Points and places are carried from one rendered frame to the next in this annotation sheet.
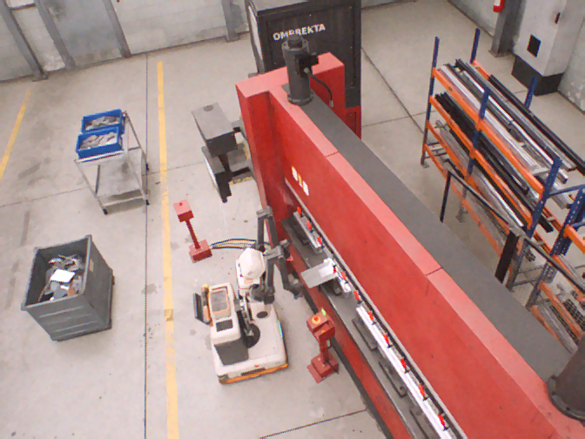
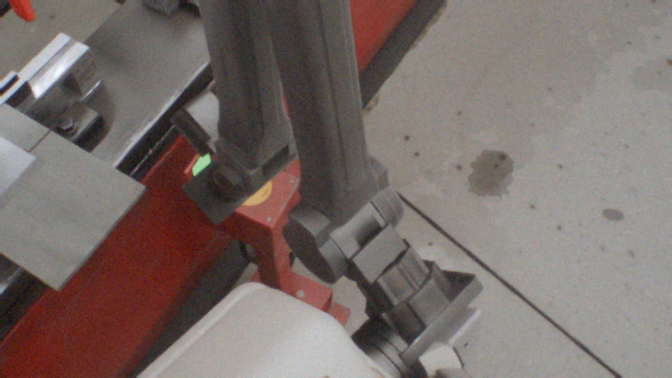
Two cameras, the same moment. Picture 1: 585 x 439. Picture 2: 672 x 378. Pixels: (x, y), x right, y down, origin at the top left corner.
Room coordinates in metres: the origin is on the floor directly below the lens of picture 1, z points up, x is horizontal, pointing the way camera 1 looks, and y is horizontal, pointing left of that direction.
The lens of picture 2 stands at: (2.39, 0.52, 1.94)
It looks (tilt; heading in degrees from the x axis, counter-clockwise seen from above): 61 degrees down; 229
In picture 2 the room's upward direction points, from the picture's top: 1 degrees clockwise
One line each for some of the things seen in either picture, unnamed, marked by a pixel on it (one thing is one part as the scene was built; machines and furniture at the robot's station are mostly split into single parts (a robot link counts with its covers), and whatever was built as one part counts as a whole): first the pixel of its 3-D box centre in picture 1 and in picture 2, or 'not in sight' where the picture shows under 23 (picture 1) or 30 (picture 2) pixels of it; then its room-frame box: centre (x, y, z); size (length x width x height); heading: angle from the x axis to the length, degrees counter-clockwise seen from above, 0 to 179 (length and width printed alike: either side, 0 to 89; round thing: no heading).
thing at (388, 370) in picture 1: (393, 376); not in sight; (1.45, -0.54, 0.89); 0.30 x 0.05 x 0.03; 18
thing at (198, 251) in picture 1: (191, 231); not in sight; (3.69, 1.15, 0.41); 0.25 x 0.20 x 0.83; 108
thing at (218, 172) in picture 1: (217, 172); not in sight; (3.39, 0.62, 1.42); 0.45 x 0.12 x 0.36; 17
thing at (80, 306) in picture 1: (73, 289); not in sight; (3.15, 2.40, 0.36); 0.80 x 0.60 x 0.72; 6
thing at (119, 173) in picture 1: (115, 163); not in sight; (5.08, 2.21, 0.47); 0.90 x 0.66 x 0.95; 6
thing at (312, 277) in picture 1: (319, 274); (30, 191); (2.37, -0.15, 1.00); 0.26 x 0.18 x 0.01; 108
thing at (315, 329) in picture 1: (320, 325); (260, 172); (2.04, -0.10, 0.75); 0.20 x 0.16 x 0.18; 24
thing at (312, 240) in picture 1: (306, 232); not in sight; (2.94, -0.12, 0.92); 0.50 x 0.06 x 0.10; 18
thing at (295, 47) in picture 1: (305, 71); not in sight; (2.97, -0.25, 2.54); 0.33 x 0.25 x 0.47; 18
